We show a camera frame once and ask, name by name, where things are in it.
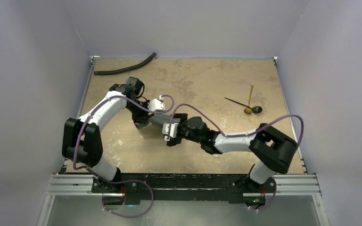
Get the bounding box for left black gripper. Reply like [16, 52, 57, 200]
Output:
[126, 100, 155, 125]

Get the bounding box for grey cloth napkin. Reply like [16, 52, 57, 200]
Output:
[133, 114, 171, 130]

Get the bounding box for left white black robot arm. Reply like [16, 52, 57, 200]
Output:
[62, 77, 152, 193]

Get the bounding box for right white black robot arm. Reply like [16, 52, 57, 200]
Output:
[162, 114, 298, 192]

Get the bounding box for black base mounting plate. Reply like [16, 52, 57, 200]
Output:
[91, 173, 276, 205]

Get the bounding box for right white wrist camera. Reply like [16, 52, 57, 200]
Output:
[162, 122, 179, 141]

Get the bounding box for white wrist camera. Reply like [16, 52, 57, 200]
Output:
[162, 122, 179, 141]
[148, 97, 166, 112]

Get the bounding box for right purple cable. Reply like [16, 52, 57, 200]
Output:
[170, 103, 305, 213]

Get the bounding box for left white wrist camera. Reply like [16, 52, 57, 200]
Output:
[148, 97, 166, 112]

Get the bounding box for black corrugated hose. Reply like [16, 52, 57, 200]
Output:
[94, 52, 157, 76]

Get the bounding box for aluminium frame rail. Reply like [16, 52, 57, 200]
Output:
[47, 174, 321, 196]

